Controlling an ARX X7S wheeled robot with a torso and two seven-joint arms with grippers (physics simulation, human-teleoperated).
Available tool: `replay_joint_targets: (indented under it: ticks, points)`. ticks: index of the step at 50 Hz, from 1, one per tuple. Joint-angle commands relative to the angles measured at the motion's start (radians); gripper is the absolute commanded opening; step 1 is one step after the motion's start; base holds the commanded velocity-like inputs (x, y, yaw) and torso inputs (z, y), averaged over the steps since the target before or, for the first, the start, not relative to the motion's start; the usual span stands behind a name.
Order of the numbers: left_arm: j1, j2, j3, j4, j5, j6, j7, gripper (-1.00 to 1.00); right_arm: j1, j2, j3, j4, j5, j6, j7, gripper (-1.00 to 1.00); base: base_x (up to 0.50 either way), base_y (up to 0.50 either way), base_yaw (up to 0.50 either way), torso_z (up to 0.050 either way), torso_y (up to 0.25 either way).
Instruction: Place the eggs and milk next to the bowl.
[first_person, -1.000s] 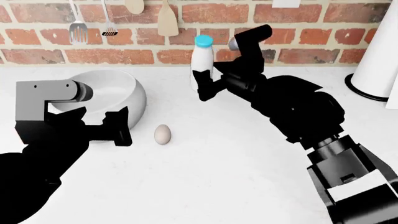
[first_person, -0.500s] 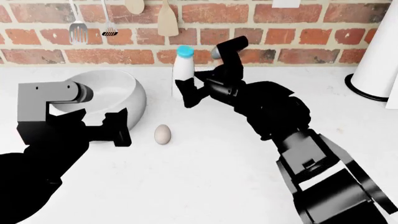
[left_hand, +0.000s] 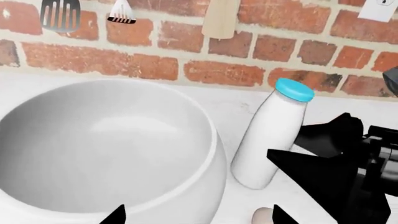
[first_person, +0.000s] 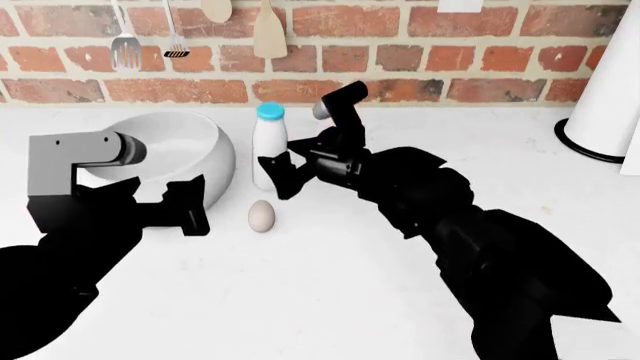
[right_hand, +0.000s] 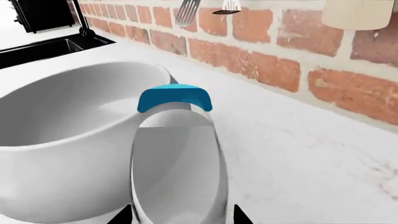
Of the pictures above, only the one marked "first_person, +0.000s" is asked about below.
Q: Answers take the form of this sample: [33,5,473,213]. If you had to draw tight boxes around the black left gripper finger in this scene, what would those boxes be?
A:
[143,173,212,238]
[74,176,143,206]

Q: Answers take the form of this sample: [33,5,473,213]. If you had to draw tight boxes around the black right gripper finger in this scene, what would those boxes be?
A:
[256,150,322,201]
[285,135,322,158]

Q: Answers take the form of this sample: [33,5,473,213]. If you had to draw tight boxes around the milk bottle with blue cap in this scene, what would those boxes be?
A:
[251,101,291,193]

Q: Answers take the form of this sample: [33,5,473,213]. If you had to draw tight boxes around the white bowl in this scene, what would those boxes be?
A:
[74,109,238,212]

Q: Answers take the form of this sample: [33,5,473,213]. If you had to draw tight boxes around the beige egg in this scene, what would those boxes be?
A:
[247,199,277,234]

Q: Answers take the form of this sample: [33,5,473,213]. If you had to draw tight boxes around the wooden spatula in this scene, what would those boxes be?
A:
[252,0,290,60]

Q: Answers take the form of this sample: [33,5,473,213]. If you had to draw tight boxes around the metal slotted turner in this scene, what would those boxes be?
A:
[109,0,144,74]

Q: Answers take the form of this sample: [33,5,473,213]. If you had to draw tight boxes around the small metal slotted spatula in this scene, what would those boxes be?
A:
[162,0,192,59]

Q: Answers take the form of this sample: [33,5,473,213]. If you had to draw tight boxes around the wooden spoon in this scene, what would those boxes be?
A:
[200,0,234,24]

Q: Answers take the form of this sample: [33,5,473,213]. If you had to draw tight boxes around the black paper towel holder base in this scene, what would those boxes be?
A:
[553,117,627,165]

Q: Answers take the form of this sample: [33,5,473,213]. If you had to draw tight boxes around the white paper towel roll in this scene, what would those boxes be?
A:
[563,0,640,159]

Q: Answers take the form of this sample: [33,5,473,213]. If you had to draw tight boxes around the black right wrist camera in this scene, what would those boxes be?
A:
[311,80,370,151]

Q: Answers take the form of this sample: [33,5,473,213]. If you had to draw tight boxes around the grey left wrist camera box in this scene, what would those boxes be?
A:
[28,130,148,198]

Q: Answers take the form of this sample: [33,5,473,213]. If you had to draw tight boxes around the white wall plate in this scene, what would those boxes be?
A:
[437,0,485,14]

